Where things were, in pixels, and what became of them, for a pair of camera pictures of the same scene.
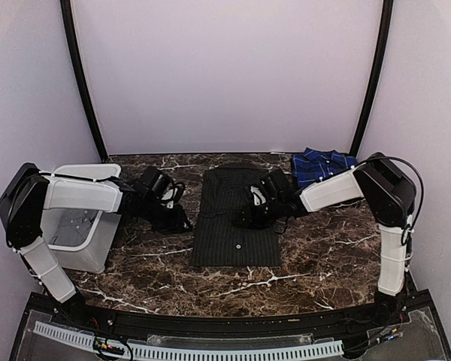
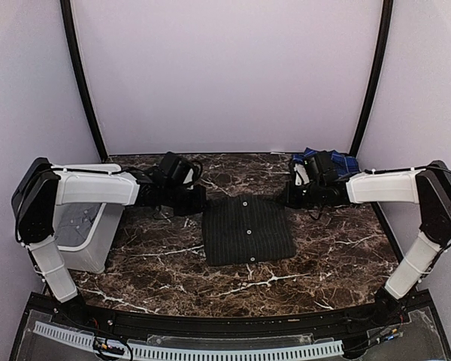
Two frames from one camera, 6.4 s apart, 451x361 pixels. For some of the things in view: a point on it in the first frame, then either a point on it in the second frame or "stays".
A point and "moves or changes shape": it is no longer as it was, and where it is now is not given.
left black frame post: x=68 y=19 stays
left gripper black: x=175 y=224 -> x=198 y=204
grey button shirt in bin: x=74 y=226 stays
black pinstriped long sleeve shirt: x=219 y=241 moves or changes shape
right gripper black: x=250 y=219 -> x=290 y=196
